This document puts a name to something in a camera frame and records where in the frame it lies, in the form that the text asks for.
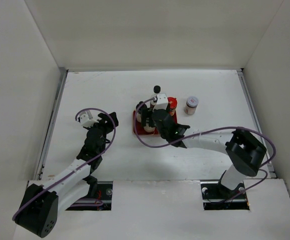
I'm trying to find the grey lid spice jar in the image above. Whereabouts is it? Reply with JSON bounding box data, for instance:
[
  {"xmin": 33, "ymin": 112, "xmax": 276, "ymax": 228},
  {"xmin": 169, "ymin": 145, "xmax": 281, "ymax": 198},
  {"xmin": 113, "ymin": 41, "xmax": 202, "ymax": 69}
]
[{"xmin": 143, "ymin": 118, "xmax": 156, "ymax": 133}]

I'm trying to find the red lid white jar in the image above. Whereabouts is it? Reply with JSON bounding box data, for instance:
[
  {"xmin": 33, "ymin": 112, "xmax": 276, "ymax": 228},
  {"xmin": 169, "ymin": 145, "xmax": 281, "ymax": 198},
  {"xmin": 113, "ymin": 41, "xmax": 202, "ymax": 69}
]
[{"xmin": 167, "ymin": 96, "xmax": 178, "ymax": 116}]

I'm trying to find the white lid spice jar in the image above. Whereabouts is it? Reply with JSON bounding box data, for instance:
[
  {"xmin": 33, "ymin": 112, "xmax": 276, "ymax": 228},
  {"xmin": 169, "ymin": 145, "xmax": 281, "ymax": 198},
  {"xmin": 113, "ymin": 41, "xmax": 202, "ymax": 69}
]
[{"xmin": 184, "ymin": 96, "xmax": 199, "ymax": 115}]

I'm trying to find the black cap clear bottle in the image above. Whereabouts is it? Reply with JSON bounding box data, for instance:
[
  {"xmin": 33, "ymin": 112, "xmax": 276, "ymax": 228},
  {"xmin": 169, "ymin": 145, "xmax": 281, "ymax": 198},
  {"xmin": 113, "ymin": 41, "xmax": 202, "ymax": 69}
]
[{"xmin": 135, "ymin": 101, "xmax": 147, "ymax": 123}]

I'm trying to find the dark red sauce bottle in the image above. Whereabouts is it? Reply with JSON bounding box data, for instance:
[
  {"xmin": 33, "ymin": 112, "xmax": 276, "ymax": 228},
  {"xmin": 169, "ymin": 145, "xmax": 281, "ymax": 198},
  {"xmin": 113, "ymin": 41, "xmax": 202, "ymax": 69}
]
[{"xmin": 150, "ymin": 85, "xmax": 161, "ymax": 109}]

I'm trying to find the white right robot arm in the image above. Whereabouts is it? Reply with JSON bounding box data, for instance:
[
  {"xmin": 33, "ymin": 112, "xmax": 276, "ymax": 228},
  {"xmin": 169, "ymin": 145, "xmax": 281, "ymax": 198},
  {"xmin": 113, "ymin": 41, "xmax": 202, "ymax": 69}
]
[{"xmin": 140, "ymin": 108, "xmax": 267, "ymax": 198}]

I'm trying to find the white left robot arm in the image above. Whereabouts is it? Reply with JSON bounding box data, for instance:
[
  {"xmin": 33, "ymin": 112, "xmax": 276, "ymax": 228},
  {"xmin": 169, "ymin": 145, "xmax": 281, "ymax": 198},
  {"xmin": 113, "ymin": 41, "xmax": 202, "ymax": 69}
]
[{"xmin": 12, "ymin": 108, "xmax": 119, "ymax": 238}]

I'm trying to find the red lacquer tray gold rim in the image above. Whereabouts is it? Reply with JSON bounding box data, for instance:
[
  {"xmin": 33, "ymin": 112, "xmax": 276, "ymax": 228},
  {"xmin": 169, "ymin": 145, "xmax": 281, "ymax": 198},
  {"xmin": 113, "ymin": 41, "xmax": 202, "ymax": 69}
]
[{"xmin": 132, "ymin": 107, "xmax": 180, "ymax": 137}]

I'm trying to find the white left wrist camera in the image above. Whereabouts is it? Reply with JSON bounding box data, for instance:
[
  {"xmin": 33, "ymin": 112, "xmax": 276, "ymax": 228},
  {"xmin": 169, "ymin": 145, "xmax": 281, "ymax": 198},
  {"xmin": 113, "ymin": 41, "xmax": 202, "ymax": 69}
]
[{"xmin": 77, "ymin": 110, "xmax": 98, "ymax": 128}]

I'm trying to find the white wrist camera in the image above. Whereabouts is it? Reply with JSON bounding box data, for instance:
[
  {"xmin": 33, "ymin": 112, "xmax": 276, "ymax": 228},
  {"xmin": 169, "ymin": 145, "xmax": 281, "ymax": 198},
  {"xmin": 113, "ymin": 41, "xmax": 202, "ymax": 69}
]
[
  {"xmin": 153, "ymin": 93, "xmax": 169, "ymax": 110},
  {"xmin": 77, "ymin": 110, "xmax": 98, "ymax": 128}
]

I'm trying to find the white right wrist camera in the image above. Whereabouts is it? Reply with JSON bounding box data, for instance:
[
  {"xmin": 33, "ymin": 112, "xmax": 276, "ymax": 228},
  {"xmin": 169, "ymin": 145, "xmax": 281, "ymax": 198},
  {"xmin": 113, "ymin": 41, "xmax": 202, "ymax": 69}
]
[{"xmin": 153, "ymin": 93, "xmax": 169, "ymax": 110}]

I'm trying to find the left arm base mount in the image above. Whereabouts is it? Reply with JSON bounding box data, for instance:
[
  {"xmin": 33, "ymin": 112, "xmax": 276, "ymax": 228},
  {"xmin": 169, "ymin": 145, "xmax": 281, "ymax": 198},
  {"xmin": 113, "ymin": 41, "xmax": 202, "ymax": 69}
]
[{"xmin": 66, "ymin": 175, "xmax": 113, "ymax": 211}]

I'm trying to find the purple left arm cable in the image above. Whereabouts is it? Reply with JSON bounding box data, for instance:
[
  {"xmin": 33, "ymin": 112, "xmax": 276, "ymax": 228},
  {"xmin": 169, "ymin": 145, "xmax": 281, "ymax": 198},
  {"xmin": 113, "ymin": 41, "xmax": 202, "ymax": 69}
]
[{"xmin": 11, "ymin": 107, "xmax": 118, "ymax": 224}]

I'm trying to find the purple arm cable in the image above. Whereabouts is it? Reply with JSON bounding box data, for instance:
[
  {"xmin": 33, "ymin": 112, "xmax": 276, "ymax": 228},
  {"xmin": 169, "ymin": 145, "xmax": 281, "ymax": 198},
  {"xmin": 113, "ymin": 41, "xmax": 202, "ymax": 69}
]
[
  {"xmin": 134, "ymin": 97, "xmax": 278, "ymax": 202},
  {"xmin": 11, "ymin": 107, "xmax": 118, "ymax": 224}
]

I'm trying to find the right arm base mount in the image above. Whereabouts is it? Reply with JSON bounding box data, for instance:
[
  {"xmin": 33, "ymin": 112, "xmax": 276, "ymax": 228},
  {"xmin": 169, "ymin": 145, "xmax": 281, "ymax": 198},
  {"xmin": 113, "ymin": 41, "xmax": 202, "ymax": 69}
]
[{"xmin": 200, "ymin": 181, "xmax": 250, "ymax": 211}]

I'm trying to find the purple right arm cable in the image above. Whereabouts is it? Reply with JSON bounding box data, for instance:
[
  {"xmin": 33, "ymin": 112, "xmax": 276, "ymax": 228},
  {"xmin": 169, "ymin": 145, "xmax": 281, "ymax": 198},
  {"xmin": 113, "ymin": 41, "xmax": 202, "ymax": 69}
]
[{"xmin": 134, "ymin": 97, "xmax": 278, "ymax": 202}]

